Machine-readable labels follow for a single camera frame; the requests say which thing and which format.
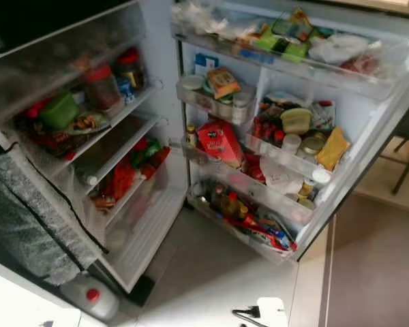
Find red lid jar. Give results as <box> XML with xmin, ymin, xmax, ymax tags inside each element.
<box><xmin>115</xmin><ymin>48</ymin><xmax>145</xmax><ymax>91</ymax></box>
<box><xmin>83</xmin><ymin>63</ymin><xmax>122</xmax><ymax>111</ymax></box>

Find red vegetable bag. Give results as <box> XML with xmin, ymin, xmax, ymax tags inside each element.
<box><xmin>106</xmin><ymin>160</ymin><xmax>137</xmax><ymax>202</ymax></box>

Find white round cup lid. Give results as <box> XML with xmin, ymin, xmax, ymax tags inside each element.
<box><xmin>312</xmin><ymin>167</ymin><xmax>333</xmax><ymax>185</ymax></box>

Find gold lid jar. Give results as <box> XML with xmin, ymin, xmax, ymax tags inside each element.
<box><xmin>300</xmin><ymin>133</ymin><xmax>328</xmax><ymax>157</ymax></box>

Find white lid glass jars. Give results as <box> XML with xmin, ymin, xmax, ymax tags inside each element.
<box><xmin>215</xmin><ymin>92</ymin><xmax>253</xmax><ymax>123</ymax></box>

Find green plastic container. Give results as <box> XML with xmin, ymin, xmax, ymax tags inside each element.
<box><xmin>37</xmin><ymin>92</ymin><xmax>79</xmax><ymax>131</ymax></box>

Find red food packages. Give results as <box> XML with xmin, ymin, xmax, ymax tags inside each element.
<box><xmin>17</xmin><ymin>102</ymin><xmax>76</xmax><ymax>157</ymax></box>

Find white plastic bag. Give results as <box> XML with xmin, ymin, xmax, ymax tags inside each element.
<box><xmin>174</xmin><ymin>0</ymin><xmax>253</xmax><ymax>38</ymax></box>

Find flat red packet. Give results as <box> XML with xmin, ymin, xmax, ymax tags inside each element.
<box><xmin>143</xmin><ymin>146</ymin><xmax>171</xmax><ymax>178</ymax></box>

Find small red bottles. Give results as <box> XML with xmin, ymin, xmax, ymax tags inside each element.
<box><xmin>252</xmin><ymin>116</ymin><xmax>287</xmax><ymax>144</ymax></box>

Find small blue can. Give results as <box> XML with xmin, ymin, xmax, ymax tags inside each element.
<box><xmin>117</xmin><ymin>77</ymin><xmax>136</xmax><ymax>104</ymax></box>

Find clear chiller tray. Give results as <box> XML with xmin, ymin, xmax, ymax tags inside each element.
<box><xmin>0</xmin><ymin>3</ymin><xmax>147</xmax><ymax>123</ymax></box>

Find white soft pouch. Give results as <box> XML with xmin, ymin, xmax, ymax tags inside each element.
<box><xmin>308</xmin><ymin>34</ymin><xmax>372</xmax><ymax>65</ymax></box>

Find small brown bottle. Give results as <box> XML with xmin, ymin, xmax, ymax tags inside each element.
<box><xmin>299</xmin><ymin>178</ymin><xmax>316</xmax><ymax>200</ymax></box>

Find pink meat pack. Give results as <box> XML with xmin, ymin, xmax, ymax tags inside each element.
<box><xmin>341</xmin><ymin>53</ymin><xmax>382</xmax><ymax>76</ymax></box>

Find green vegetable pack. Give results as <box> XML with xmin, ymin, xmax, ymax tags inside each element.
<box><xmin>130</xmin><ymin>136</ymin><xmax>164</xmax><ymax>168</ymax></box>

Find beige lid container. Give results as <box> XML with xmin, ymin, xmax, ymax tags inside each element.
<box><xmin>281</xmin><ymin>107</ymin><xmax>313</xmax><ymax>135</ymax></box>

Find black fridge foot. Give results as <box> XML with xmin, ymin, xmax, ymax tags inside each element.
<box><xmin>128</xmin><ymin>275</ymin><xmax>156</xmax><ymax>306</ymax></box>

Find red and blue packets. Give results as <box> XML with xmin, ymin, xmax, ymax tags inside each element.
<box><xmin>232</xmin><ymin>208</ymin><xmax>297</xmax><ymax>251</ymax></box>

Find white cap jar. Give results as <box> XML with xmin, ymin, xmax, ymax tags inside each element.
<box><xmin>282</xmin><ymin>133</ymin><xmax>302</xmax><ymax>154</ymax></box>

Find white jug red cap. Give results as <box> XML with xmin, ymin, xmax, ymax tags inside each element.
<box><xmin>60</xmin><ymin>272</ymin><xmax>120</xmax><ymax>321</ymax></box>

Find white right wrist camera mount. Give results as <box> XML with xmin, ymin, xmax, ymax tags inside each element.
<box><xmin>256</xmin><ymin>297</ymin><xmax>288</xmax><ymax>327</ymax></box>

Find white fridge door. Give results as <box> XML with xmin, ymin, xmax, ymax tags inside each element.
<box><xmin>167</xmin><ymin>0</ymin><xmax>409</xmax><ymax>265</ymax></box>

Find black fridge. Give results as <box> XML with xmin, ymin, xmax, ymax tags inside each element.
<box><xmin>0</xmin><ymin>0</ymin><xmax>188</xmax><ymax>307</ymax></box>

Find red box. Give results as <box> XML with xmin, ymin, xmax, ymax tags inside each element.
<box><xmin>196</xmin><ymin>121</ymin><xmax>245</xmax><ymax>169</ymax></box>

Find plate with food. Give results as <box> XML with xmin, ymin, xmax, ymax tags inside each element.
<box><xmin>61</xmin><ymin>112</ymin><xmax>110</xmax><ymax>136</ymax></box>

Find white lace cloth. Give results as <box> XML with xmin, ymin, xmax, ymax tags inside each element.
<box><xmin>0</xmin><ymin>146</ymin><xmax>106</xmax><ymax>287</ymax></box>

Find yellow orange packet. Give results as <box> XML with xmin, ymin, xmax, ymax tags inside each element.
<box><xmin>315</xmin><ymin>126</ymin><xmax>352</xmax><ymax>171</ymax></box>

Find green food packets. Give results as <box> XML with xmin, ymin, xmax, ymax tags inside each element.
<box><xmin>256</xmin><ymin>8</ymin><xmax>324</xmax><ymax>62</ymax></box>

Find blue and white carton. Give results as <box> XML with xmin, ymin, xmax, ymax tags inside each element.
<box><xmin>193</xmin><ymin>53</ymin><xmax>220</xmax><ymax>77</ymax></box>

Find brown sauce bottles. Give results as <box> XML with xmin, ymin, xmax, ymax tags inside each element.
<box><xmin>208</xmin><ymin>183</ymin><xmax>249</xmax><ymax>219</ymax></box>

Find clear plastic bag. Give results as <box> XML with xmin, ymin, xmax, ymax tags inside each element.
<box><xmin>259</xmin><ymin>157</ymin><xmax>304</xmax><ymax>195</ymax></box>

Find small jar yellow lid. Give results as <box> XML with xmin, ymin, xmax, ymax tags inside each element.
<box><xmin>185</xmin><ymin>124</ymin><xmax>198</xmax><ymax>147</ymax></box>

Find white round lid container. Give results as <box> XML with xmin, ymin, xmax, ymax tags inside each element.
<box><xmin>181</xmin><ymin>74</ymin><xmax>205</xmax><ymax>91</ymax></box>

